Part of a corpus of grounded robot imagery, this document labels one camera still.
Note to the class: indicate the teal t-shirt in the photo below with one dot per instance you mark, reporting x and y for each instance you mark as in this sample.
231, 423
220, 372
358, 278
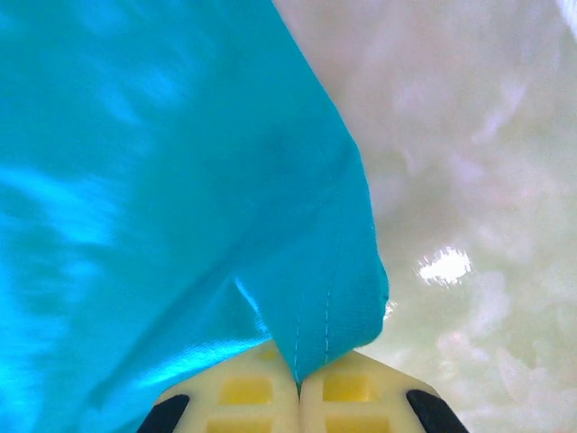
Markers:
135, 180

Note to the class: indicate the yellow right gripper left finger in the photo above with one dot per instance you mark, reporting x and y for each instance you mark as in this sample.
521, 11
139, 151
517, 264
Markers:
252, 392

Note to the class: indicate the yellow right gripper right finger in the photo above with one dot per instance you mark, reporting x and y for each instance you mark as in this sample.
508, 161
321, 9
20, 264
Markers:
351, 397

